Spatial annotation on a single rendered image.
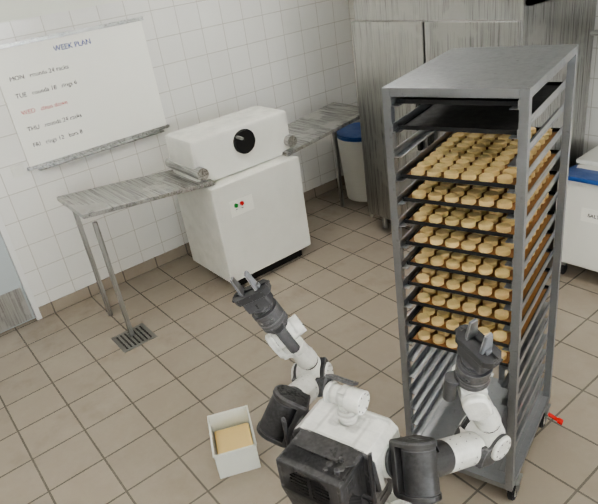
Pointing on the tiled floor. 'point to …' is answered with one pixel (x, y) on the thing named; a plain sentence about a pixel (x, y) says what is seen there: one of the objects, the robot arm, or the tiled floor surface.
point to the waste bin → (352, 161)
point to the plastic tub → (233, 441)
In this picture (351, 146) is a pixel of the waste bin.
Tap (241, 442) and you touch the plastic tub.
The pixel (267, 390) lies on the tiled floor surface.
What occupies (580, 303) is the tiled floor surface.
